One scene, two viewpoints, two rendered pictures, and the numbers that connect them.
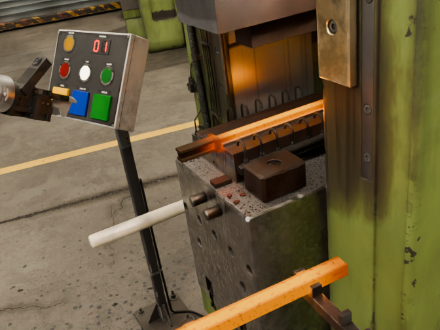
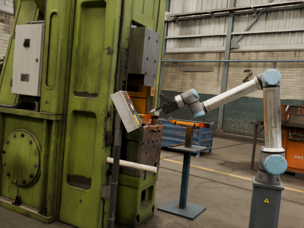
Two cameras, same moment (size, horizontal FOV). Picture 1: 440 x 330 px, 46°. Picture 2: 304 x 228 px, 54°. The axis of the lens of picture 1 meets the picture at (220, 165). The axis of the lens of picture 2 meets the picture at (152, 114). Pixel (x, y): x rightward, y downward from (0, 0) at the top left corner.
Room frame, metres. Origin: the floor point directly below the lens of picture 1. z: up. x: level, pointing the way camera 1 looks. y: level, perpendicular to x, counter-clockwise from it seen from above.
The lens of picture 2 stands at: (2.80, 2.20, 1.17)
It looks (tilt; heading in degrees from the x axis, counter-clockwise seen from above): 3 degrees down; 232
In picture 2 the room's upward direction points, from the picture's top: 5 degrees clockwise
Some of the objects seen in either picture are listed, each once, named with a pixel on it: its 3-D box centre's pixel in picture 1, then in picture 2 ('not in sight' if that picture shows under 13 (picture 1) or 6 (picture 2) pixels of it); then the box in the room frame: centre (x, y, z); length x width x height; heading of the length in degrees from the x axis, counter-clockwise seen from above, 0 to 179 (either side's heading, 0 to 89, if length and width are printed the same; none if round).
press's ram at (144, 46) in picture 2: not in sight; (134, 54); (1.21, -0.20, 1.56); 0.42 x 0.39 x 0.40; 115
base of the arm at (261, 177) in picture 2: not in sight; (268, 175); (0.64, 0.95, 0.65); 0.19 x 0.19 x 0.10
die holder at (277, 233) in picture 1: (304, 219); (126, 145); (1.20, -0.21, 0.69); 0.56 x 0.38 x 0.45; 115
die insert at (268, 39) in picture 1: (296, 18); (126, 87); (1.24, -0.23, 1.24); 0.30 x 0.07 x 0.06; 115
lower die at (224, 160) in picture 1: (284, 128); (126, 118); (1.25, -0.18, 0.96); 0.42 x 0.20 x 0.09; 115
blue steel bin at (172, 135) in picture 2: not in sight; (182, 135); (-2.03, -2.79, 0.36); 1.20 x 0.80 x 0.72; 110
